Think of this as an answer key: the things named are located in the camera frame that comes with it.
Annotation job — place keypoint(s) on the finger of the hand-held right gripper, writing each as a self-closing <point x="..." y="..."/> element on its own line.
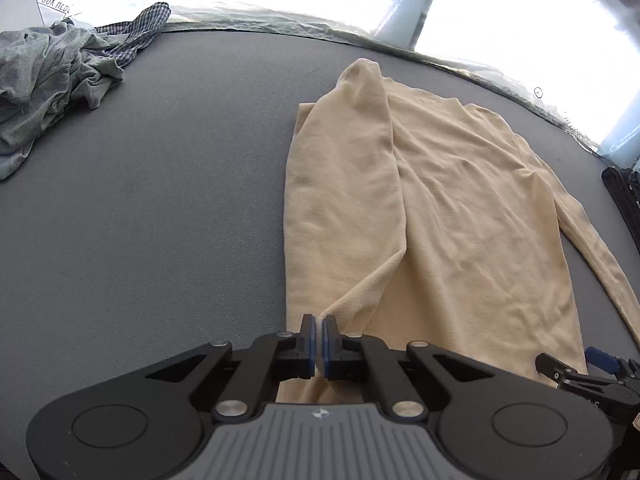
<point x="600" y="358"/>
<point x="552" y="366"/>

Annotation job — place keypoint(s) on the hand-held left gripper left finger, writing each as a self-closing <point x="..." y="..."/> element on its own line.
<point x="311" y="347"/>

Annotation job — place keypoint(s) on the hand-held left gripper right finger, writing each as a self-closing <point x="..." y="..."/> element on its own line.
<point x="328" y="347"/>

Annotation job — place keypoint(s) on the beige long-sleeve shirt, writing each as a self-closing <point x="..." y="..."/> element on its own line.
<point x="450" y="210"/>

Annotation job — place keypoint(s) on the dark cloth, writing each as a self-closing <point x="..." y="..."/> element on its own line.
<point x="625" y="200"/>

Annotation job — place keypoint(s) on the blue checked shirt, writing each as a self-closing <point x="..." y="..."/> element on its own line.
<point x="135" y="30"/>

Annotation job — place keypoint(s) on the grey crumpled garment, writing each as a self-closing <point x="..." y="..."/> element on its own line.
<point x="45" y="80"/>

